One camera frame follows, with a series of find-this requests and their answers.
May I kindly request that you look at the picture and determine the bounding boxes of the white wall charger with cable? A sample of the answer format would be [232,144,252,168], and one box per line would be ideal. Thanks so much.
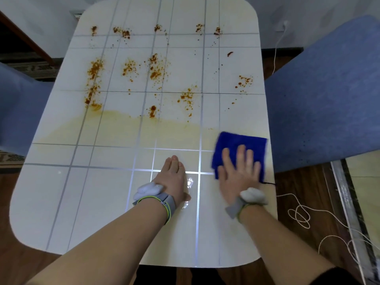
[271,20,290,76]

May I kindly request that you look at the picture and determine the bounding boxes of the person's left hand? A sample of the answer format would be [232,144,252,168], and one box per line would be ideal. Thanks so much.
[153,155,192,208]

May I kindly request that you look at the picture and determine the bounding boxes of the black sleeve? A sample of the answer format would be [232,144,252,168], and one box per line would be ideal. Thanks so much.
[310,266,361,285]

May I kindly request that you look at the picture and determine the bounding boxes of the person's right hand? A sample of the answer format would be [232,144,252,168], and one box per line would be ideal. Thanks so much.
[217,145,262,206]

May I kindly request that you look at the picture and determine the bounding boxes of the white cable on floor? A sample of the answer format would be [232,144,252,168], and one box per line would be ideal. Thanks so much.
[276,193,380,264]

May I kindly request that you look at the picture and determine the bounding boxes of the brown wooden door frame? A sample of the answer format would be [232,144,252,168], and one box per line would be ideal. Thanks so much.
[0,10,56,66]

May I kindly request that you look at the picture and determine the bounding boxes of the brown sauce stains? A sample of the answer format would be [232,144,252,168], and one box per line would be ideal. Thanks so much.
[84,24,255,119]

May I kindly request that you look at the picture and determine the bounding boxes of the person's left forearm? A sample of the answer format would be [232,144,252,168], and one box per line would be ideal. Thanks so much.
[26,199,172,285]

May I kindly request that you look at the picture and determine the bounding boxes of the blue cleaning cloth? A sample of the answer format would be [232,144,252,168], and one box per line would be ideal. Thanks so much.
[211,131,268,183]

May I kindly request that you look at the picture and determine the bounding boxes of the metal door threshold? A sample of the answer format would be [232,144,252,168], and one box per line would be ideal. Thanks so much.
[330,159,380,285]

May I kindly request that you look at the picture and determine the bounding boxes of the yellow liquid smear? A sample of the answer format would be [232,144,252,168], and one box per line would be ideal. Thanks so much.
[35,110,269,151]

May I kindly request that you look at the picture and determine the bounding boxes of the grey wrist band white tracker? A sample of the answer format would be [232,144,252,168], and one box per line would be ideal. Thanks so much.
[225,187,269,220]
[132,182,176,225]

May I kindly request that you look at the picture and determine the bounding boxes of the blue upholstered chair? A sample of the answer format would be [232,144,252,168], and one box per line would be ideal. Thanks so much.
[264,15,380,174]
[0,62,54,158]

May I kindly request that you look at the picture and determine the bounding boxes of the person's right forearm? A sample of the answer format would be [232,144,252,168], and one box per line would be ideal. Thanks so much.
[237,204,336,285]

